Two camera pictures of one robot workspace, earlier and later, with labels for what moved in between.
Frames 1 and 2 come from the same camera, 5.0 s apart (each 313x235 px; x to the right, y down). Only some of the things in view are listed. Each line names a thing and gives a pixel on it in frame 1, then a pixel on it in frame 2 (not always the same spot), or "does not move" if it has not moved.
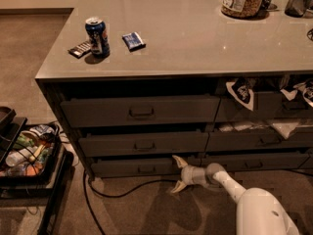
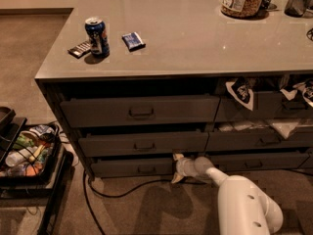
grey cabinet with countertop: x=146 y=72 does not move
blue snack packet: x=133 y=42 does not move
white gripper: x=189 y=175 to x=183 y=166
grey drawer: x=122 y=166 does not move
